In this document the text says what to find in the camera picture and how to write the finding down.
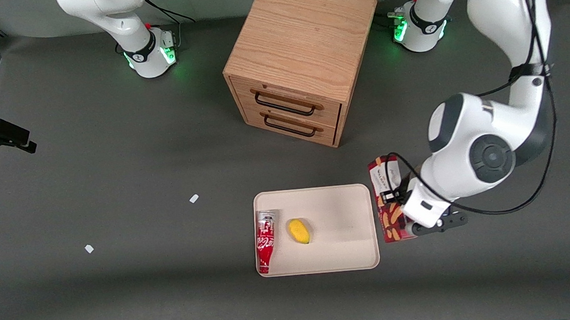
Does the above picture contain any yellow mango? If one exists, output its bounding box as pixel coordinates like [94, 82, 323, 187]
[288, 217, 311, 246]

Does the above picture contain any wooden drawer cabinet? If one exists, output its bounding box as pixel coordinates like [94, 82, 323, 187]
[218, 0, 388, 155]

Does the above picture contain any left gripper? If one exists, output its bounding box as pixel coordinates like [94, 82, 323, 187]
[380, 170, 469, 238]

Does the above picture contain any black drawer handle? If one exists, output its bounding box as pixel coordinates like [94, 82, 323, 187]
[263, 112, 317, 141]
[254, 88, 317, 120]

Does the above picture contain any beige plastic tray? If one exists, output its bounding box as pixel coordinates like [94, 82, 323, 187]
[251, 182, 381, 278]

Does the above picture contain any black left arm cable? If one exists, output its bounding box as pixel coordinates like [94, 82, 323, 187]
[364, 0, 565, 224]

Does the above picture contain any black right base cable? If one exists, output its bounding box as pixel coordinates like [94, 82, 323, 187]
[145, 0, 197, 52]

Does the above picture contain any wooden drawer front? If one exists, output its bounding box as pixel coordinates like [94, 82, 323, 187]
[231, 68, 344, 135]
[243, 99, 341, 152]

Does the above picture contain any red cola bottle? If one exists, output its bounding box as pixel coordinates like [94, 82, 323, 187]
[254, 209, 279, 275]

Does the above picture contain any grey table mat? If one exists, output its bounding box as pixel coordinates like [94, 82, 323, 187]
[0, 0, 570, 320]

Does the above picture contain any red cookie box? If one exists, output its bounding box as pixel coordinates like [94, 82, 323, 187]
[367, 153, 418, 245]

